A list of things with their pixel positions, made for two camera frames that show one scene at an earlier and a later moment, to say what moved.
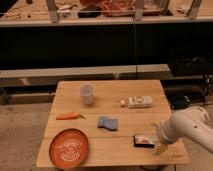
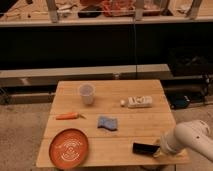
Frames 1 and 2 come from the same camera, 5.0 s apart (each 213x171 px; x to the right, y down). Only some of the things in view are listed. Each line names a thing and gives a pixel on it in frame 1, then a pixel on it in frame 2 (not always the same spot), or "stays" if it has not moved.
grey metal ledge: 40,77 stays
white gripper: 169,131 to 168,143
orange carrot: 68,116 stays
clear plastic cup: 87,91 stays
